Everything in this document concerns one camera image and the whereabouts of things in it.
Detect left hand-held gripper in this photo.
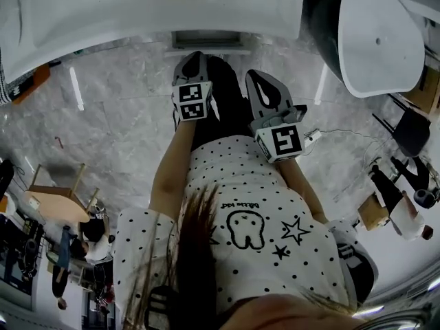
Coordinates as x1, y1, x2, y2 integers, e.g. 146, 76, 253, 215
170, 50, 214, 122

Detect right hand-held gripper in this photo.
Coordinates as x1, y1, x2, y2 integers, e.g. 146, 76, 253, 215
245, 69, 309, 164

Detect person's right forearm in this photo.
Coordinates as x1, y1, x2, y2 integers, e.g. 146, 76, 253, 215
277, 158, 329, 225

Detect person's left forearm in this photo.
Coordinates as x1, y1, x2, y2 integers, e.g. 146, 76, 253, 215
151, 119, 199, 219

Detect black trousers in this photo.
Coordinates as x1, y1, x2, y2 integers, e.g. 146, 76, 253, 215
190, 55, 257, 151

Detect white power strip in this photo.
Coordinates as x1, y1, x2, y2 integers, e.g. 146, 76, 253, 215
304, 129, 323, 147

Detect person in white dotted shirt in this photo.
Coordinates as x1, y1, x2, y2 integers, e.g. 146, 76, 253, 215
112, 134, 379, 330

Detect white vanity cabinet with sink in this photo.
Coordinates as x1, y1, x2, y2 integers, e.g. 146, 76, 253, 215
0, 0, 306, 85

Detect white bathtub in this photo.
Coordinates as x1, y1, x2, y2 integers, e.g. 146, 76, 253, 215
302, 0, 426, 98

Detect black chair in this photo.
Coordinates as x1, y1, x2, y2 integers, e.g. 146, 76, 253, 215
373, 94, 432, 157

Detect orange sofa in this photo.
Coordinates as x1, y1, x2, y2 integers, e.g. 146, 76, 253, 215
13, 63, 52, 105

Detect small cardboard box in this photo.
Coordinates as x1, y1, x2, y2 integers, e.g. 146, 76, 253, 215
357, 192, 391, 232

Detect large cardboard box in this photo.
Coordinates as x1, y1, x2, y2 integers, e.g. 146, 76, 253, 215
405, 63, 440, 115

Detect wooden stool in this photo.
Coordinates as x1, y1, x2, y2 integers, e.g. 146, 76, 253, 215
24, 162, 101, 223

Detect person's face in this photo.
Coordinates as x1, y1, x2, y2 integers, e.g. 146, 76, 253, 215
219, 294, 365, 330

